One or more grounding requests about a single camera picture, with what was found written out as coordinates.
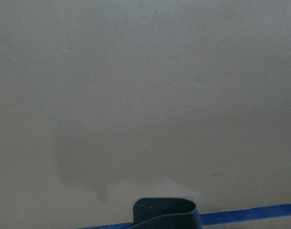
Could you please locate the black mouse pad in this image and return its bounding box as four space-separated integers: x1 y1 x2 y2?
132 198 202 229

